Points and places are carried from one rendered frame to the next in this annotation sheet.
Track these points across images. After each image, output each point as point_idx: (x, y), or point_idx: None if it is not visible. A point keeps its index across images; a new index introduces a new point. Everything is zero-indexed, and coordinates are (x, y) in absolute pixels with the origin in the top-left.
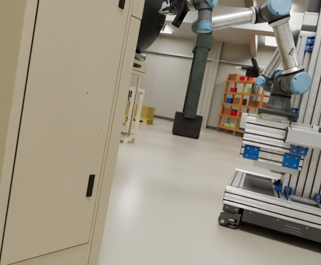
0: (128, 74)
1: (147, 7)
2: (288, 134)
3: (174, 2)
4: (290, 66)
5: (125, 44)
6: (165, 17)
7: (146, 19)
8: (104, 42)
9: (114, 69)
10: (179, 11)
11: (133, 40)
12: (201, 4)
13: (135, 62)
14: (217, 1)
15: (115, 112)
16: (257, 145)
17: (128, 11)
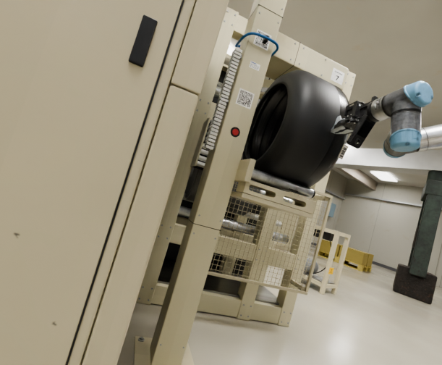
0: (154, 203)
1: (312, 124)
2: None
3: (351, 113)
4: None
5: (152, 140)
6: (343, 138)
7: (311, 140)
8: (82, 129)
9: (109, 190)
10: (359, 123)
11: (173, 133)
12: (396, 105)
13: (296, 198)
14: (430, 95)
15: (109, 287)
16: None
17: (160, 73)
